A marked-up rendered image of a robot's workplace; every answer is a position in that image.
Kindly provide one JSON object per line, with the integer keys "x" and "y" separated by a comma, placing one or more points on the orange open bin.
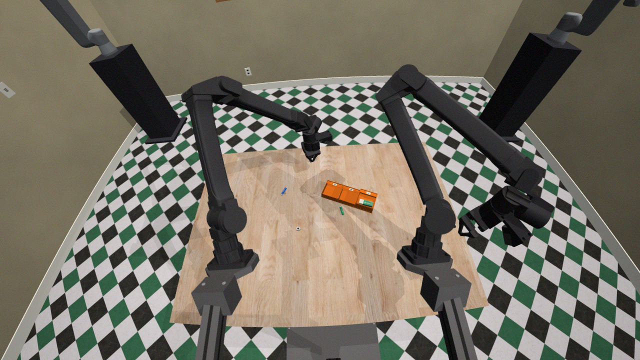
{"x": 348, "y": 195}

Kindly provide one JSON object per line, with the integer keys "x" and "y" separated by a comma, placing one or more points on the green and white eraser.
{"x": 366, "y": 203}

